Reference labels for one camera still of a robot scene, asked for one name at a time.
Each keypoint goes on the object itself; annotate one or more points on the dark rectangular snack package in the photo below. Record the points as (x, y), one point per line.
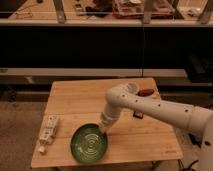
(138, 115)

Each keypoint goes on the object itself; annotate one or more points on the wooden folding table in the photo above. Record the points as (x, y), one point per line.
(130, 141)

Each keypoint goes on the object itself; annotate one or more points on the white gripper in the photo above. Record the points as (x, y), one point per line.
(104, 128)

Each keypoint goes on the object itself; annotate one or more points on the small white plug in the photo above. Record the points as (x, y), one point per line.
(41, 150)

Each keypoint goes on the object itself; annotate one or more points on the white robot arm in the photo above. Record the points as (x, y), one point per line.
(194, 119)

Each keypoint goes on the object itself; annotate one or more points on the white plastic cup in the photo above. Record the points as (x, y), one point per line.
(132, 87)

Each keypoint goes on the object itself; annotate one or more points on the green ceramic bowl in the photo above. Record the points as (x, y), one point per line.
(88, 144)

